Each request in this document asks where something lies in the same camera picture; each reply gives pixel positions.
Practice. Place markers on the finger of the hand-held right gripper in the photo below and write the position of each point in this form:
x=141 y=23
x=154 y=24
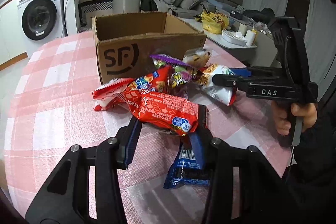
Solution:
x=241 y=71
x=227 y=80

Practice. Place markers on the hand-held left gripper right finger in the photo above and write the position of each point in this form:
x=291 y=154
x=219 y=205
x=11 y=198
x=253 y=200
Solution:
x=197 y=146

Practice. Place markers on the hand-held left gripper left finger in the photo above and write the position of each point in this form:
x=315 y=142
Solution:
x=131 y=140

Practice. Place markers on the orange and white noodle packet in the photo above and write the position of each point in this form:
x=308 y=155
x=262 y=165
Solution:
x=218 y=92

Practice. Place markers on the blue cookie packet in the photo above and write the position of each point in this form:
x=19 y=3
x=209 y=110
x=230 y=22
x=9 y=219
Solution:
x=183 y=174

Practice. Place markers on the clear pastry packet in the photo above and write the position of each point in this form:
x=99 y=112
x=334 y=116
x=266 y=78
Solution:
x=195 y=57

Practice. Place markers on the large red snack packet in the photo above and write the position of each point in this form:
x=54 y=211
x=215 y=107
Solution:
x=157 y=106

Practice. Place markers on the purple snack packet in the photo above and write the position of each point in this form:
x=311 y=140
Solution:
x=179 y=74

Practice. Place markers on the red and white snack packet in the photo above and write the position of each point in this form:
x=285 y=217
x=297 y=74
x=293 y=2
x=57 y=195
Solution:
x=110 y=90

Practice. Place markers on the red chips packet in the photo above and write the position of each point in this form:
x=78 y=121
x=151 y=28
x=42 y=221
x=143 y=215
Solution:
x=155 y=79

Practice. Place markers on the brown cardboard box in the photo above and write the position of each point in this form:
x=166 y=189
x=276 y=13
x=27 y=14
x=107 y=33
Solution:
x=157 y=47

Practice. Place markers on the person's right forearm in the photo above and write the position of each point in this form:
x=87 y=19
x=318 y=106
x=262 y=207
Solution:
x=312 y=161

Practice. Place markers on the person's right hand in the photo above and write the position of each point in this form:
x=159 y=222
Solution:
x=281 y=119

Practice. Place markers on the white tray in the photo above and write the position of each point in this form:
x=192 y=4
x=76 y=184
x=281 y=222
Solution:
x=233 y=39

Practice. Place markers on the white bottle with yellow cap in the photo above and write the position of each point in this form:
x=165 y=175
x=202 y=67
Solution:
x=250 y=37

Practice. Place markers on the white coffee table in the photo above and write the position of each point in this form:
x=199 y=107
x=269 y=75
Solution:
x=218 y=41

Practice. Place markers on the white paper roll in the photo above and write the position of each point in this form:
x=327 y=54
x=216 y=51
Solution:
x=242 y=29

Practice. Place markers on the yellow plastic bag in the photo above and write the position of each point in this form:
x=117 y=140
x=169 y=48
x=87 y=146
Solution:
x=214 y=23

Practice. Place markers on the dark jacket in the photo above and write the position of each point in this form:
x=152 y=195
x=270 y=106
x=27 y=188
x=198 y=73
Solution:
x=260 y=15

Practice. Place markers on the blue pillow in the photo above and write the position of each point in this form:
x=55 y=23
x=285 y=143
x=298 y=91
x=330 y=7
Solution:
x=225 y=5

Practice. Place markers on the pink plaid tablecloth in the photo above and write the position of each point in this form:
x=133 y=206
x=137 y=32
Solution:
x=65 y=108

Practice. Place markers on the black clothes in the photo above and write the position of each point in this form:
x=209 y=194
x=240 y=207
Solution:
x=148 y=2

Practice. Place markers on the black and white patterned mat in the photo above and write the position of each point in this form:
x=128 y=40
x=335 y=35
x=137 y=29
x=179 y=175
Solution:
x=94 y=10

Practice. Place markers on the white washing machine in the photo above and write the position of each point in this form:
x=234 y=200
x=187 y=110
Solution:
x=39 y=16

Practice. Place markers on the white kitchen cabinet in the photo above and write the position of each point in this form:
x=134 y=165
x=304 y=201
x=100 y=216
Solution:
x=10 y=29

